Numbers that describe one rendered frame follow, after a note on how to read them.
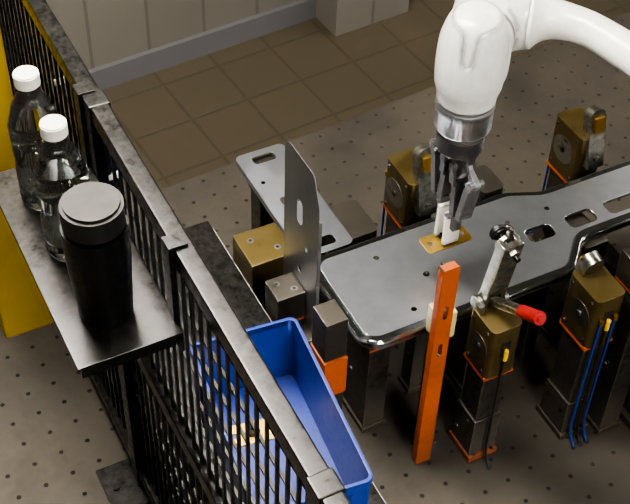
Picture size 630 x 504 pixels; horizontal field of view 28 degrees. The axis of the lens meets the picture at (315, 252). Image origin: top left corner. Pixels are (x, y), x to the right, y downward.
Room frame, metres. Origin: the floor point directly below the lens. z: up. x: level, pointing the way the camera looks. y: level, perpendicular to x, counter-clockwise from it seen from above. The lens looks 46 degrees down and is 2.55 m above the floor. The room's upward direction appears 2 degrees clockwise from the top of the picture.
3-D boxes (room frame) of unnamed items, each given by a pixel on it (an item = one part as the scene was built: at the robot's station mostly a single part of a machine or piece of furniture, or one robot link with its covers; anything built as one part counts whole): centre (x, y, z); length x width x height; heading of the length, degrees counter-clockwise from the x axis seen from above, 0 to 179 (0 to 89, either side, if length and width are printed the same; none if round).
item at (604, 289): (1.38, -0.47, 0.88); 0.11 x 0.07 x 0.37; 28
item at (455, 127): (1.48, -0.22, 1.34); 0.09 x 0.09 x 0.06
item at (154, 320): (1.08, 0.28, 1.46); 0.36 x 0.15 x 0.18; 28
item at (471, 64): (1.49, -0.22, 1.45); 0.13 x 0.11 x 0.16; 165
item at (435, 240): (1.48, -0.22, 1.08); 0.08 x 0.04 x 0.01; 118
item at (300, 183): (1.36, 0.02, 1.17); 0.12 x 0.01 x 0.34; 28
